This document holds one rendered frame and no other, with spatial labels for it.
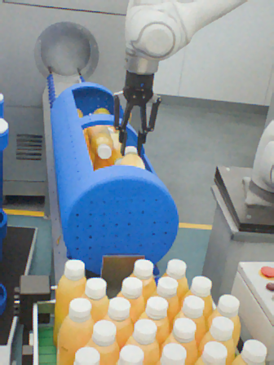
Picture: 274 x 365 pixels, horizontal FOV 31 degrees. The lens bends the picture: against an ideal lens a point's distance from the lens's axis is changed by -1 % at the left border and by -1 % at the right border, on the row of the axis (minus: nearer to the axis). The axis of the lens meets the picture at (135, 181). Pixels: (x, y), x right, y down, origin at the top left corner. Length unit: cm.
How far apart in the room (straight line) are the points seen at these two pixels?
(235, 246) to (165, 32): 75
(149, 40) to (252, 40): 546
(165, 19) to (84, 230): 51
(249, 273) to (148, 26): 57
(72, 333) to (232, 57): 574
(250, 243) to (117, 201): 53
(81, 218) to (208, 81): 541
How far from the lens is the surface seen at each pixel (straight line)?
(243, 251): 155
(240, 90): 660
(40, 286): 114
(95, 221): 117
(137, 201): 117
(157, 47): 107
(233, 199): 158
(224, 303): 100
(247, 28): 646
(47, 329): 119
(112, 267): 118
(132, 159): 133
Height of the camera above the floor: 169
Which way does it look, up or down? 24 degrees down
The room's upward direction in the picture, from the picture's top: 8 degrees clockwise
